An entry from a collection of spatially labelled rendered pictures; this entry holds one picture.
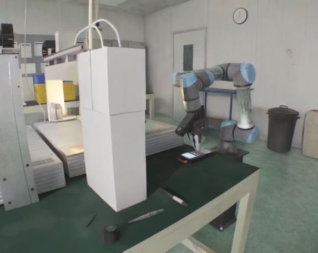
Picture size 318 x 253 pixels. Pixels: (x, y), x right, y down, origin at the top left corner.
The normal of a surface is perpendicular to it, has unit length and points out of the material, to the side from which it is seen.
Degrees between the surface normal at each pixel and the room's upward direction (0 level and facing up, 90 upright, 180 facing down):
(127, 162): 90
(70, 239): 0
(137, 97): 90
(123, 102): 90
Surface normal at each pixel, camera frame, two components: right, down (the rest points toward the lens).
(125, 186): 0.65, 0.18
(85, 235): 0.00, -0.97
